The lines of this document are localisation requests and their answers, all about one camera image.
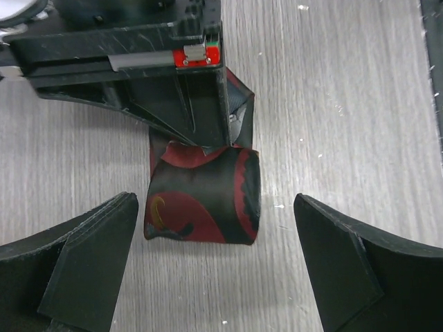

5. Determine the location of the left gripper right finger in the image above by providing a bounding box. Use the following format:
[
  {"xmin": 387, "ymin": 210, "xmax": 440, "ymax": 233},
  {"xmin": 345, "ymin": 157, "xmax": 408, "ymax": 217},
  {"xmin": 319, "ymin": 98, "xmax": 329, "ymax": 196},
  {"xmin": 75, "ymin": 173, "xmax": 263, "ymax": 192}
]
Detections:
[{"xmin": 293, "ymin": 194, "xmax": 442, "ymax": 331}]

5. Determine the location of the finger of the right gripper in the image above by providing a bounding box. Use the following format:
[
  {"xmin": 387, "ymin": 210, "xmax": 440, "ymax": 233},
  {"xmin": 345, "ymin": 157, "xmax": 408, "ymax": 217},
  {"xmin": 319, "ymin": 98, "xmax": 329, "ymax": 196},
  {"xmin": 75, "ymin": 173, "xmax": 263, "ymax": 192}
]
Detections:
[{"xmin": 102, "ymin": 67, "xmax": 231, "ymax": 147}]

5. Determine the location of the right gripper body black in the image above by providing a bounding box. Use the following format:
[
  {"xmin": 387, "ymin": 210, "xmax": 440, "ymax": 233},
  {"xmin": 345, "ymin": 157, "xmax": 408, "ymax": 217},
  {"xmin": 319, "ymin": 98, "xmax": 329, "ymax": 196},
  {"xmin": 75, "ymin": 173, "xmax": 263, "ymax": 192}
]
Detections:
[{"xmin": 1, "ymin": 1, "xmax": 224, "ymax": 107}]

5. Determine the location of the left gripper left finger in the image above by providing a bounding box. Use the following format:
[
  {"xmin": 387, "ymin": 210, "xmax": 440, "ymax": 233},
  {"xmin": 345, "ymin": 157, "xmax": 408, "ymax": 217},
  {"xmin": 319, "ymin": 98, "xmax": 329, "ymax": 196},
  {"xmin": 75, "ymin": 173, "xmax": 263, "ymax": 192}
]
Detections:
[{"xmin": 1, "ymin": 192, "xmax": 138, "ymax": 331}]

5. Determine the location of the dark red patterned tie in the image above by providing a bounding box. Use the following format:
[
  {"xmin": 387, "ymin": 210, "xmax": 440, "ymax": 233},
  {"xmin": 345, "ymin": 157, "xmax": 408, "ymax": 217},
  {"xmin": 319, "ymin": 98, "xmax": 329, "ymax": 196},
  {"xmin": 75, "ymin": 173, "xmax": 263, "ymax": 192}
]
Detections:
[{"xmin": 143, "ymin": 71, "xmax": 261, "ymax": 246}]

